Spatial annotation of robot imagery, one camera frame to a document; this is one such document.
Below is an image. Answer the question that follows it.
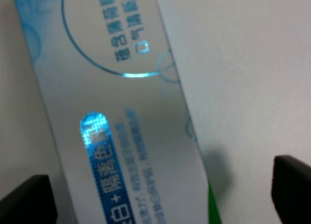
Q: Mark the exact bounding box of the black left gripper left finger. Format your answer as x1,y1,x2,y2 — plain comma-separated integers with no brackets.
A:
0,174,58,224

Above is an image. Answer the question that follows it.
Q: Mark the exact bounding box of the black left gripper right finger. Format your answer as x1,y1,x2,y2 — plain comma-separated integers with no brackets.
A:
271,155,311,224

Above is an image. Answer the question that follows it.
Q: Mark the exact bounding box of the blue white toothpaste box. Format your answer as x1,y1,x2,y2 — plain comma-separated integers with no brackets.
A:
14,0,221,224

